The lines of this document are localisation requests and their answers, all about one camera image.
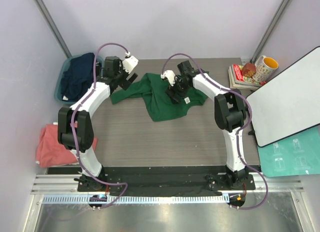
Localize aluminium rail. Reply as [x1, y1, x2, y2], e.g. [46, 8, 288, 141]
[31, 173, 304, 194]

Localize slotted cable duct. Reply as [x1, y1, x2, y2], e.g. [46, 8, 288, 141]
[42, 193, 230, 205]

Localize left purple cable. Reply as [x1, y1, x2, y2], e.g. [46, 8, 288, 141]
[69, 43, 132, 209]

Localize navy blue t shirt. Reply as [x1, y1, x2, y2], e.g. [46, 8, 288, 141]
[60, 53, 97, 102]

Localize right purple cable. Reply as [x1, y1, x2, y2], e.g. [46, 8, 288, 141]
[161, 53, 270, 210]

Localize white board black rim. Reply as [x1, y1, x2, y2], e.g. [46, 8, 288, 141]
[247, 47, 320, 147]

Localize red small box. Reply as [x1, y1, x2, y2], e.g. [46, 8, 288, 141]
[241, 63, 256, 78]

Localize white mug yellow inside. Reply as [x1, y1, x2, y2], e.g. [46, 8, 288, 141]
[252, 55, 279, 83]

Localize teal folding board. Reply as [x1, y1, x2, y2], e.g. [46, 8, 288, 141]
[258, 126, 320, 177]

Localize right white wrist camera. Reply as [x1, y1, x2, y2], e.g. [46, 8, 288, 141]
[160, 70, 176, 86]

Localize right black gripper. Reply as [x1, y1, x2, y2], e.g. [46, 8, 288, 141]
[164, 75, 190, 105]

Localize aluminium frame post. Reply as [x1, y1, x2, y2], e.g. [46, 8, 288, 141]
[250, 0, 292, 63]
[33, 0, 72, 58]

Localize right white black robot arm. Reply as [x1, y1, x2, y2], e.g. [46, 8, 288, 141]
[160, 61, 249, 189]

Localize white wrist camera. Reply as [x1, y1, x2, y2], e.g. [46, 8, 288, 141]
[122, 53, 139, 74]
[160, 70, 176, 86]

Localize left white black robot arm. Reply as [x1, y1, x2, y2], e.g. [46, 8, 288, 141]
[57, 54, 139, 191]

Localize right aluminium frame post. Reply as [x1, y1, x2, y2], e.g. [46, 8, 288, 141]
[250, 0, 292, 63]

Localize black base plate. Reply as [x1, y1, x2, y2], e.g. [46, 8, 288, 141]
[47, 166, 256, 197]

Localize stack of books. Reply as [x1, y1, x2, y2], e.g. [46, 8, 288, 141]
[228, 64, 266, 90]

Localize pink folded t shirt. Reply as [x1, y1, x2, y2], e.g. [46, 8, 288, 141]
[35, 123, 99, 167]

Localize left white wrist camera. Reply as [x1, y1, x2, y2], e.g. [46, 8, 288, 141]
[122, 53, 139, 74]

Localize teal plastic basket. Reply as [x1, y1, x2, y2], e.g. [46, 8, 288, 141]
[54, 55, 105, 104]

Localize green t shirt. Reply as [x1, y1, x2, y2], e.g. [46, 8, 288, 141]
[110, 73, 208, 122]

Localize purple cable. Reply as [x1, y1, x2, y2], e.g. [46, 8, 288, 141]
[69, 43, 132, 209]
[161, 53, 270, 210]

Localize left aluminium frame post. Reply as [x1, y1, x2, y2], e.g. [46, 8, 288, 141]
[33, 0, 72, 58]

